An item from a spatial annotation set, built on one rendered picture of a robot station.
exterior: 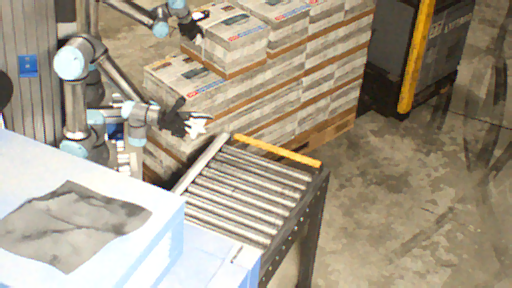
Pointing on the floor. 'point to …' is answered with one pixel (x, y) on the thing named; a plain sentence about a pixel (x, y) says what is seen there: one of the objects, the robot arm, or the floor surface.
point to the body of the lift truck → (401, 24)
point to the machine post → (249, 258)
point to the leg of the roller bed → (311, 245)
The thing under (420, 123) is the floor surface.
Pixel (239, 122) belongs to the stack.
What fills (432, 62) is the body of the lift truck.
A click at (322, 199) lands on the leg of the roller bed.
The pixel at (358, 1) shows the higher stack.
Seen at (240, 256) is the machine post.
